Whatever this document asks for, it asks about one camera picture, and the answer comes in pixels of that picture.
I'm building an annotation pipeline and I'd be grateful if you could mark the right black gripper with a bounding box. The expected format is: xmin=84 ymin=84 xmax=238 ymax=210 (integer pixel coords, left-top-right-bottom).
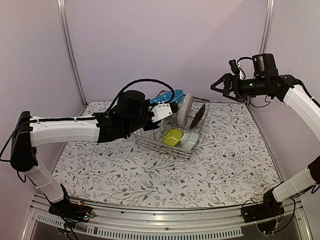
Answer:
xmin=211 ymin=73 xmax=268 ymax=103

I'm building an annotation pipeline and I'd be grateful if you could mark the blue polka dot plate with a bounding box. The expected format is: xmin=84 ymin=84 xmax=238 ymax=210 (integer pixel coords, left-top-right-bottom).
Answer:
xmin=150 ymin=89 xmax=184 ymax=104

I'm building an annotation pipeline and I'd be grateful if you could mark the white ribbed plate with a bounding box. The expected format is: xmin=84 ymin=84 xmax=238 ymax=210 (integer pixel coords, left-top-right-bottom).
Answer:
xmin=177 ymin=93 xmax=193 ymax=127

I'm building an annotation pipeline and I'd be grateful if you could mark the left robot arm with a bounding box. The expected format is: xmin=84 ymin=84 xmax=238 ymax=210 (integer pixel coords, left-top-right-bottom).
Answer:
xmin=6 ymin=78 xmax=178 ymax=217

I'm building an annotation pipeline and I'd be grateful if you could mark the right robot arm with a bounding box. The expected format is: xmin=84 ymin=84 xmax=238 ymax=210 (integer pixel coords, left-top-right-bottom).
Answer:
xmin=210 ymin=53 xmax=320 ymax=218

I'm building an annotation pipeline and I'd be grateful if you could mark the yellow green bowl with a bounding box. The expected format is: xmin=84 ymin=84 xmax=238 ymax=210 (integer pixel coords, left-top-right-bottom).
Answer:
xmin=162 ymin=128 xmax=184 ymax=147

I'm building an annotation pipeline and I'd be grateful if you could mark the dark red black plate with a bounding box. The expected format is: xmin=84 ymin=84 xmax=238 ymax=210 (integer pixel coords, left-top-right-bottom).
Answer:
xmin=189 ymin=103 xmax=206 ymax=130

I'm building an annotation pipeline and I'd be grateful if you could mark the white grey patterned bowl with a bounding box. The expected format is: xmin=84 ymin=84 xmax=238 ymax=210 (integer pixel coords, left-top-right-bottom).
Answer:
xmin=179 ymin=131 xmax=199 ymax=151

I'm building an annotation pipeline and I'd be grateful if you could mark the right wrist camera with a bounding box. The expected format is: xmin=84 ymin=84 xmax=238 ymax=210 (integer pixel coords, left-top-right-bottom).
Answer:
xmin=228 ymin=59 xmax=246 ymax=80

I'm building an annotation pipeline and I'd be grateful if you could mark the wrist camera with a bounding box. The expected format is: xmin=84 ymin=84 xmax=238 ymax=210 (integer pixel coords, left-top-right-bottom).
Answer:
xmin=228 ymin=59 xmax=246 ymax=80
xmin=149 ymin=102 xmax=179 ymax=123

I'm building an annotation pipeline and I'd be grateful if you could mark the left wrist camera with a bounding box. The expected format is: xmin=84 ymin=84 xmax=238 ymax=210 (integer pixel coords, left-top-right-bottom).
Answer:
xmin=149 ymin=102 xmax=179 ymax=123

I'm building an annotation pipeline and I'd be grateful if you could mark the wire dish rack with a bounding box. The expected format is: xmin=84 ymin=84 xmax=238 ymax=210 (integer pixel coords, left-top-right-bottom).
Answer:
xmin=134 ymin=96 xmax=210 ymax=160

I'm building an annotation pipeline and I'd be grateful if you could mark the right aluminium frame post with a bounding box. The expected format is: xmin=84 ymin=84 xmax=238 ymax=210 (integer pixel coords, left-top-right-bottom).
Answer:
xmin=259 ymin=0 xmax=275 ymax=54

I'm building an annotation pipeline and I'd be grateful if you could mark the aluminium frame post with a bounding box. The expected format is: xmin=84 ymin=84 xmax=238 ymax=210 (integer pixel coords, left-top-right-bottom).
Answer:
xmin=259 ymin=0 xmax=275 ymax=54
xmin=56 ymin=0 xmax=88 ymax=107

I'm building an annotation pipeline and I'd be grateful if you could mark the left aluminium frame post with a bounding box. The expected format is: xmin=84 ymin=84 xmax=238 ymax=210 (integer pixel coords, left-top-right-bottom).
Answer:
xmin=56 ymin=0 xmax=88 ymax=107

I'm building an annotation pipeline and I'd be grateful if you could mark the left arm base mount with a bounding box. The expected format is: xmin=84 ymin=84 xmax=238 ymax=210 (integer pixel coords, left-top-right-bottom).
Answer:
xmin=48 ymin=199 xmax=96 ymax=223

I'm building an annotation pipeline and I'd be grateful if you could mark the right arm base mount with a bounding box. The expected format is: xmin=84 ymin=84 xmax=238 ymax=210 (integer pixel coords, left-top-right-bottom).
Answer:
xmin=240 ymin=199 xmax=285 ymax=235

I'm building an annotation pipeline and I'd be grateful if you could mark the aluminium front rail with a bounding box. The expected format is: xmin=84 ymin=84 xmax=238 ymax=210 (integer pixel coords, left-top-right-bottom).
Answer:
xmin=21 ymin=193 xmax=313 ymax=240

